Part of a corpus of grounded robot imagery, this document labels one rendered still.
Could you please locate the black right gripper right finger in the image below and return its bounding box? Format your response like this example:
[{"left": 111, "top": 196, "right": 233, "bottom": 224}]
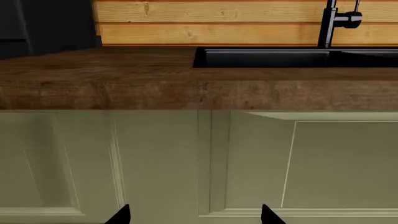
[{"left": 261, "top": 203, "right": 287, "bottom": 224}]

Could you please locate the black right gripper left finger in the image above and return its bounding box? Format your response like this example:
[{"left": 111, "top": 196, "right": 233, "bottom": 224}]
[{"left": 104, "top": 203, "right": 131, "bottom": 224}]

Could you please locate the olive green cabinet door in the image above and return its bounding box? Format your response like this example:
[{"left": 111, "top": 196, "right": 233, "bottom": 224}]
[
  {"left": 197, "top": 109, "right": 398, "bottom": 224},
  {"left": 0, "top": 109, "right": 199, "bottom": 224}
]

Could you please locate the dark wooden countertop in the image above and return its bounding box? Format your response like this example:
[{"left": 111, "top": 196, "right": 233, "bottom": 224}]
[{"left": 0, "top": 45, "right": 398, "bottom": 111}]

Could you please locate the black kitchen sink basin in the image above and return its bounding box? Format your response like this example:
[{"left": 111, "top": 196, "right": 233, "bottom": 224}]
[{"left": 192, "top": 45, "right": 398, "bottom": 69}]

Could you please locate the black kitchen faucet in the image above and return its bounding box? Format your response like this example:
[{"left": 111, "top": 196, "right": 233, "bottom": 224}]
[{"left": 316, "top": 0, "right": 363, "bottom": 49}]

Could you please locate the dark grey tall appliance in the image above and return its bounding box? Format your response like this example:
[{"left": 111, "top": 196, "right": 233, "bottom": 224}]
[{"left": 0, "top": 0, "right": 103, "bottom": 60}]

